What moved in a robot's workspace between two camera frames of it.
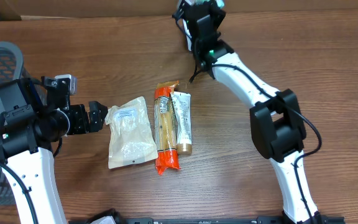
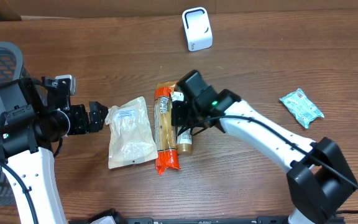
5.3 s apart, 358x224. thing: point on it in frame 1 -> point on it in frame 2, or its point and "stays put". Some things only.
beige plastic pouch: (131, 140) stays put
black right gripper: (217, 14) -> (181, 118)
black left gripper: (84, 124) stays put
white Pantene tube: (181, 101) stays put
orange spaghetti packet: (165, 128) stays put
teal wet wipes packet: (220, 3) -> (301, 107)
